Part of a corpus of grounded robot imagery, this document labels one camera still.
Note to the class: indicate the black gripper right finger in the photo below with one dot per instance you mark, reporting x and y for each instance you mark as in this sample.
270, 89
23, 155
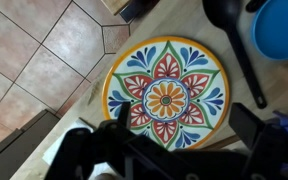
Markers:
274, 153

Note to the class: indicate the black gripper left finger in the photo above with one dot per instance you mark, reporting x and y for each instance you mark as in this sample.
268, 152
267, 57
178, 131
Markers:
94, 156

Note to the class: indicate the round painted yellow-rimmed board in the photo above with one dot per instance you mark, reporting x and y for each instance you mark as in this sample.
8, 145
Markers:
165, 66

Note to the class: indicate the blue bowl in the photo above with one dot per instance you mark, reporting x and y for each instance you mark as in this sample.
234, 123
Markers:
280, 30

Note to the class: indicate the wooden robot stand board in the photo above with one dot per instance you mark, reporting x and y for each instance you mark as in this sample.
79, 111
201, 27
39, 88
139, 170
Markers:
112, 5

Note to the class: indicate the grey appliance side panel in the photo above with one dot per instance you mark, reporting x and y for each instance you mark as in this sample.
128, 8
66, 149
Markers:
17, 140

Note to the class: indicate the black plastic serving spoon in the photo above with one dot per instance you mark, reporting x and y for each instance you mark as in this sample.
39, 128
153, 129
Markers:
224, 13

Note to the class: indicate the dark metal stand rail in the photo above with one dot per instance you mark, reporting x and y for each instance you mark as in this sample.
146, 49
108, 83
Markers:
140, 8

